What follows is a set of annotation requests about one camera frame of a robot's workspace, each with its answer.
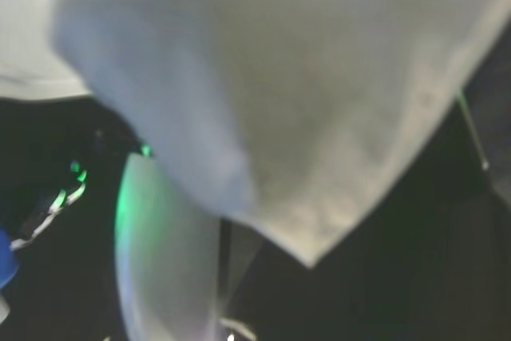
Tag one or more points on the blue bottle with white cap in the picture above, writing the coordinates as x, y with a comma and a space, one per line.
6, 257

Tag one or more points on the grey umbrella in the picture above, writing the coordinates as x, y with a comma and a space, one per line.
299, 97

